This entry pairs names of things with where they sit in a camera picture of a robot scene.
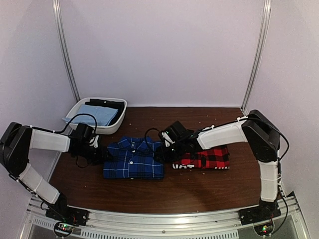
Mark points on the left circuit board with leds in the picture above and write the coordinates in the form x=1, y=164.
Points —
x=63, y=230

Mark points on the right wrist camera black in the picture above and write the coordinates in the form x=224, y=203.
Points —
x=174, y=133

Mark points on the circuit board with leds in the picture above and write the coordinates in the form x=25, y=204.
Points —
x=264, y=229
x=63, y=230

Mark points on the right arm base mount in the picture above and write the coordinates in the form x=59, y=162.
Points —
x=258, y=214

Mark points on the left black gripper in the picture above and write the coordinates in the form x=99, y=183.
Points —
x=101, y=156

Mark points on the left aluminium frame post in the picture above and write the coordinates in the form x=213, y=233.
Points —
x=64, y=49

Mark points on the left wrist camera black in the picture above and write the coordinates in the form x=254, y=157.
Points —
x=85, y=135

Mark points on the aluminium front rail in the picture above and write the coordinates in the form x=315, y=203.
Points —
x=225, y=224

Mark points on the light blue folded shirt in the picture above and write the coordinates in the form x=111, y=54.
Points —
x=85, y=114

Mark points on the right circuit board with leds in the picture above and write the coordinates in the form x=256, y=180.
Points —
x=264, y=229

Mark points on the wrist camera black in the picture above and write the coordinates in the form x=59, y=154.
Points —
x=85, y=135
x=174, y=133

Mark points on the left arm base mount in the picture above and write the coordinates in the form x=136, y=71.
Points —
x=70, y=215

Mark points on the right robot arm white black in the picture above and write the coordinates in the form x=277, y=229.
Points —
x=254, y=129

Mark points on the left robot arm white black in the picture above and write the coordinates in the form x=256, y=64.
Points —
x=18, y=143

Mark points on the red black plaid shirt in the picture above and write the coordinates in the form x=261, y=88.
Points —
x=216, y=158

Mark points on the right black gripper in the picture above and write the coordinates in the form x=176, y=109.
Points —
x=163, y=155

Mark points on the blue plaid long sleeve shirt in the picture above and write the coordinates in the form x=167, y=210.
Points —
x=132, y=158

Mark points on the aluminium frame post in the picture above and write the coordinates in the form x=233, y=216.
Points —
x=264, y=27
x=64, y=49

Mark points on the black folded garment in bin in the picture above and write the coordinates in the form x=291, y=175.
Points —
x=119, y=106

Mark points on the right aluminium frame post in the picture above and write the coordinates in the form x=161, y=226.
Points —
x=264, y=27

